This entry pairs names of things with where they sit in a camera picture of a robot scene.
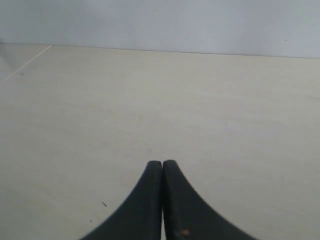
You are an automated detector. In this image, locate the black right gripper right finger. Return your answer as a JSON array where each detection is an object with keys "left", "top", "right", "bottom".
[{"left": 162, "top": 160, "right": 254, "bottom": 240}]

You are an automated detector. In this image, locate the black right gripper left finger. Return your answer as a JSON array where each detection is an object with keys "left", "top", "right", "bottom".
[{"left": 83, "top": 160, "right": 163, "bottom": 240}]

